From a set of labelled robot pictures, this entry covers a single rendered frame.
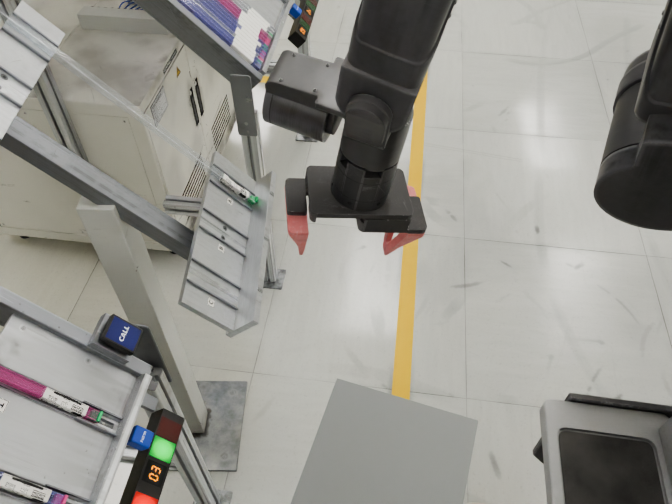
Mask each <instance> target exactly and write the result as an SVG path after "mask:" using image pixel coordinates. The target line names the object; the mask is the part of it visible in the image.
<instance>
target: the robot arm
mask: <svg viewBox="0 0 672 504"><path fill-rule="evenodd" d="M456 3H457V0H361V3H360V6H359V9H358V12H357V15H356V19H355V23H354V26H353V30H352V35H351V40H350V45H349V50H348V53H347V55H346V57H345V59H343V58H340V57H337V58H336V59H335V61H334V63H332V62H329V61H325V60H322V59H318V58H315V57H311V56H308V55H304V54H301V53H297V52H294V51H291V50H284V51H283V52H282V53H281V55H280V57H279V59H278V61H277V63H276V64H275V66H274V68H273V70H272V72H271V74H270V76H269V78H268V80H267V81H266V83H265V95H264V100H263V106H262V117H263V120H264V121H265V122H268V123H271V124H273V125H276V126H279V127H282V128H284V129H287V130H290V131H292V132H295V133H298V134H301V135H303V136H306V137H309V138H312V139H314V140H317V141H320V142H323V143H324V142H326V140H327V139H328V138H329V136H330V134H331V135H334V134H335V133H336V131H337V129H338V127H339V125H340V123H341V120H342V118H343V119H344V120H345V121H344V127H343V131H342V136H341V141H340V146H339V150H338V155H337V160H336V165H335V166H314V165H311V166H308V167H307V169H306V175H305V178H288V179H286V180H285V187H284V190H285V204H286V217H287V230H288V234H289V236H290V237H291V238H292V240H293V241H294V242H295V243H296V244H297V246H298V251H299V255H303V253H304V250H305V246H306V243H307V239H308V235H309V230H308V220H307V200H306V196H308V198H309V207H308V210H309V219H310V220H311V221H312V222H316V218H355V219H356V221H357V227H358V230H359V231H361V232H373V233H385V235H384V241H383V251H384V255H388V254H390V253H391V252H393V251H395V250H396V249H398V248H399V247H402V246H404V245H406V244H408V243H411V242H413V241H415V240H417V239H420V238H422V237H423V236H424V234H425V231H426V229H427V224H426V220H425V216H424V212H423V208H422V205H421V201H420V198H419V197H418V196H416V192H415V189H414V187H412V186H407V184H406V180H405V176H404V172H403V170H401V169H399V168H397V165H398V162H399V159H400V156H401V153H402V150H403V147H404V144H405V141H406V138H407V135H408V132H409V129H410V126H411V123H412V120H413V116H414V109H413V105H414V103H415V100H416V98H417V96H418V93H419V91H420V88H421V86H422V83H423V81H424V78H425V76H426V73H427V71H428V68H429V66H430V63H431V61H432V59H433V56H434V54H435V52H436V49H437V47H438V44H439V42H440V40H441V37H442V35H443V32H444V30H445V26H446V24H447V21H448V19H449V18H451V16H452V14H451V12H452V9H453V7H454V5H456ZM661 15H662V18H661V21H660V23H659V24H658V27H657V30H656V32H655V35H654V38H653V41H652V44H651V47H650V49H649V50H647V51H645V52H643V53H642V54H640V55H639V56H637V57H636V58H635V59H634V60H633V61H632V62H631V63H630V64H629V65H628V67H627V69H626V71H625V73H624V76H623V78H622V79H621V81H620V83H619V86H618V89H617V93H616V97H615V101H614V105H613V118H612V122H611V126H610V130H609V133H608V137H607V141H606V145H605V149H604V152H603V156H602V160H601V164H600V168H599V172H598V176H597V179H596V183H595V187H594V191H593V193H594V199H595V201H596V203H597V204H598V206H599V207H600V208H601V209H602V210H603V211H604V212H605V213H607V214H608V215H610V216H612V217H613V218H615V219H617V220H619V221H622V222H624V223H627V224H630V225H633V226H636V227H640V228H645V229H651V230H660V231H672V0H667V3H666V6H665V9H664V10H663V11H662V13H661ZM394 233H399V234H398V235H397V236H396V237H394V238H393V239H392V237H393V234H394Z"/></svg>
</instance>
